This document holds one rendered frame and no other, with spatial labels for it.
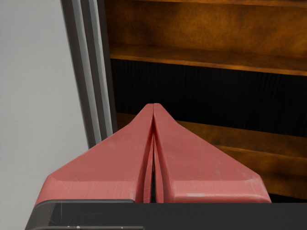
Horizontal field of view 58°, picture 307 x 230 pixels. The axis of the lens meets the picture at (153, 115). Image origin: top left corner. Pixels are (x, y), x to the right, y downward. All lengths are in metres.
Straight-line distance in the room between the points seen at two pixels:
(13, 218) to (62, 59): 0.29
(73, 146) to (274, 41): 0.27
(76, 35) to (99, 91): 0.06
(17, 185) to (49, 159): 0.08
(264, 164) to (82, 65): 0.35
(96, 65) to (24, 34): 0.06
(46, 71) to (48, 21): 0.04
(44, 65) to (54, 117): 0.05
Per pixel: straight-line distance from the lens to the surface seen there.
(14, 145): 0.34
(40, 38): 0.24
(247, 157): 0.48
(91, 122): 0.28
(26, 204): 0.42
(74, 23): 0.24
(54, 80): 0.25
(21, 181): 0.38
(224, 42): 0.38
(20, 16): 0.25
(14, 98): 0.29
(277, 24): 0.38
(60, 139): 0.29
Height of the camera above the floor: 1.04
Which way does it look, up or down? 53 degrees down
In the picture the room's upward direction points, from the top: 156 degrees counter-clockwise
